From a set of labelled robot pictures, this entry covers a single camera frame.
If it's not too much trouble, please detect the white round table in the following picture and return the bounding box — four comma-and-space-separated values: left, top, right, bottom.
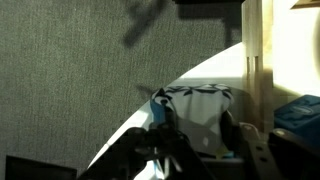
89, 43, 244, 166

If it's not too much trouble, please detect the black white plush cube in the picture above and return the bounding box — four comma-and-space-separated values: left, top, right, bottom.
150, 84, 234, 156

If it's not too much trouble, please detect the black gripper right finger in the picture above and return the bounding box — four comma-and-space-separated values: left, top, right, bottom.
220, 111, 320, 180

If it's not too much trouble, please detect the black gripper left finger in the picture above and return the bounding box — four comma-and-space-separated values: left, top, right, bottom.
77, 126, 214, 180

